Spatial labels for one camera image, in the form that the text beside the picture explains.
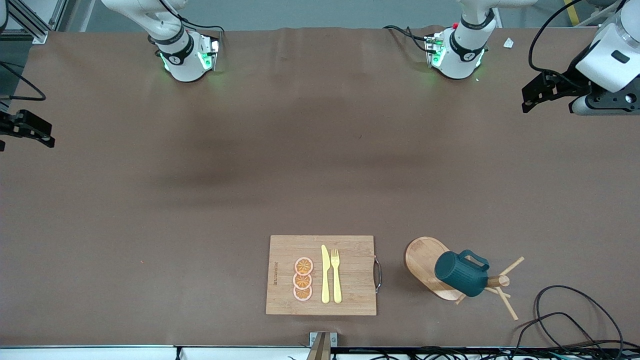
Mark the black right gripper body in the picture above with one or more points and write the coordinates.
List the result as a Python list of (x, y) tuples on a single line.
[(19, 124)]

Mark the yellow plastic fork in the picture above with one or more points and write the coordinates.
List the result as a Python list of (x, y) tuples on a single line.
[(336, 280)]

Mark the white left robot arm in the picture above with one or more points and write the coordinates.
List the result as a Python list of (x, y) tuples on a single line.
[(462, 47)]

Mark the table cover mat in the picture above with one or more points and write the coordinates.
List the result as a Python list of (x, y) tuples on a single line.
[(200, 225)]

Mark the dark teal ribbed cup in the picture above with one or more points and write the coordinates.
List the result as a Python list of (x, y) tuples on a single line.
[(460, 275)]

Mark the toy orange slice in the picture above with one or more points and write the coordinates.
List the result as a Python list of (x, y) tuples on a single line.
[(302, 281), (303, 266)]

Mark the wooden mug tree stand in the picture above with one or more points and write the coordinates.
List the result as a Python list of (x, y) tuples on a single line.
[(424, 260)]

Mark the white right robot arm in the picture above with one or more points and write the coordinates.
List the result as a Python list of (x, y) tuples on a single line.
[(182, 55)]

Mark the yellow plastic knife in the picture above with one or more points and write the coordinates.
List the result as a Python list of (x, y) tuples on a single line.
[(325, 275)]

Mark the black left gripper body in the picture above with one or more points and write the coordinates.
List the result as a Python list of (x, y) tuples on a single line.
[(568, 83)]

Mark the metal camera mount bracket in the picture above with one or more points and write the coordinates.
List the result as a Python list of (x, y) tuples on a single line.
[(322, 345)]

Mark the aluminium frame profile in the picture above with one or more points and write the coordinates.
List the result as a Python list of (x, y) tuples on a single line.
[(595, 16), (35, 27)]

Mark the bamboo cutting board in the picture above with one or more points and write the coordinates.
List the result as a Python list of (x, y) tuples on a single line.
[(350, 275)]

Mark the small white paper scrap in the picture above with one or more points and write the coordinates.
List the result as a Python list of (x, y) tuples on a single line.
[(508, 43)]

